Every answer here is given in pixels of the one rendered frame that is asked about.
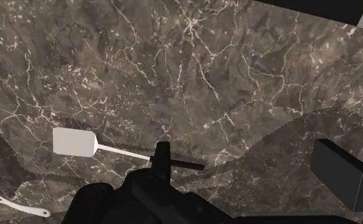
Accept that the white spatula with black handle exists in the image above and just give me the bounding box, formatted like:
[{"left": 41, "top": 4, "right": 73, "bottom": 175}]
[{"left": 52, "top": 127, "right": 206, "bottom": 172}]

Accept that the white frying pan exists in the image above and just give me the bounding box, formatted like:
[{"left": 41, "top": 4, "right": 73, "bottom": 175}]
[{"left": 0, "top": 165, "right": 52, "bottom": 223}]

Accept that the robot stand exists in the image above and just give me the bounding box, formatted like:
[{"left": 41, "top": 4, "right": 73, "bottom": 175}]
[{"left": 255, "top": 0, "right": 363, "bottom": 27}]

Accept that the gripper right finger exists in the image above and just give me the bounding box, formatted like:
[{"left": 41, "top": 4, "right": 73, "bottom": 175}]
[{"left": 310, "top": 138, "right": 363, "bottom": 224}]

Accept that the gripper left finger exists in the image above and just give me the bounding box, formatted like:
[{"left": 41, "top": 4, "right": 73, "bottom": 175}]
[{"left": 62, "top": 141, "right": 182, "bottom": 224}]

